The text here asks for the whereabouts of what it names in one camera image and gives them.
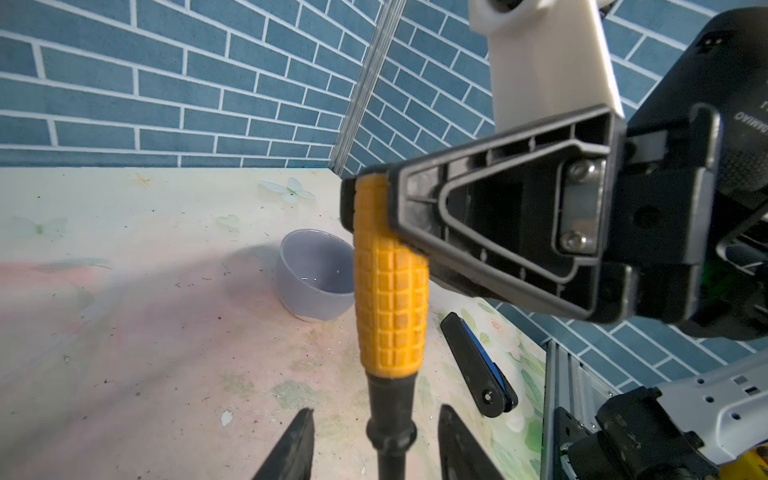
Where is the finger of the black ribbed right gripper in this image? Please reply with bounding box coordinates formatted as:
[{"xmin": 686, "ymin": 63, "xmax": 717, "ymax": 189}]
[{"xmin": 375, "ymin": 106, "xmax": 638, "ymax": 323}]

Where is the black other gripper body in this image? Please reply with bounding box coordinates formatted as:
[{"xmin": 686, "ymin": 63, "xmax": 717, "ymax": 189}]
[{"xmin": 608, "ymin": 6, "xmax": 767, "ymax": 340}]

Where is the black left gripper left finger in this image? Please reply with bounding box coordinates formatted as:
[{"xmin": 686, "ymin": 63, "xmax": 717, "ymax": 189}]
[{"xmin": 252, "ymin": 408, "xmax": 315, "ymax": 480}]

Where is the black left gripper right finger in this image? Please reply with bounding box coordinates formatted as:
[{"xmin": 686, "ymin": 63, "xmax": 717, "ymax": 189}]
[{"xmin": 438, "ymin": 404, "xmax": 504, "ymax": 480}]

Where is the yellow handled black screwdriver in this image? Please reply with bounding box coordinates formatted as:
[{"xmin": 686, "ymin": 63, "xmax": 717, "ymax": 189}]
[{"xmin": 353, "ymin": 173, "xmax": 429, "ymax": 479}]

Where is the grey and black robot base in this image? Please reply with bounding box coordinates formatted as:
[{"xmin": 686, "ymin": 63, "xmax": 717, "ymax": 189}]
[{"xmin": 559, "ymin": 351, "xmax": 767, "ymax": 479}]

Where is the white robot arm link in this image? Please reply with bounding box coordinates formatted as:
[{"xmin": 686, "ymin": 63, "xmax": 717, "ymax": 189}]
[{"xmin": 468, "ymin": 0, "xmax": 625, "ymax": 132}]

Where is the black and blue folding tool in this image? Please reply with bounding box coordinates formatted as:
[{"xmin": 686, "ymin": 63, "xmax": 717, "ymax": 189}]
[{"xmin": 440, "ymin": 312, "xmax": 519, "ymax": 418}]

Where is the grey plastic bowl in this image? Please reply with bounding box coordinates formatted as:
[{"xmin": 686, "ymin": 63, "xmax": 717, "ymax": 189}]
[{"xmin": 276, "ymin": 229, "xmax": 354, "ymax": 322}]

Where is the aluminium corner profile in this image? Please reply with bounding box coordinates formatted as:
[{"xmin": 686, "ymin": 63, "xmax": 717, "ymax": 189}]
[{"xmin": 329, "ymin": 0, "xmax": 407, "ymax": 177}]

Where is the aluminium frame post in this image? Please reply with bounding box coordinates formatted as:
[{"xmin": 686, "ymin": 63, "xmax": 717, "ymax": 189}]
[{"xmin": 540, "ymin": 340, "xmax": 618, "ymax": 479}]

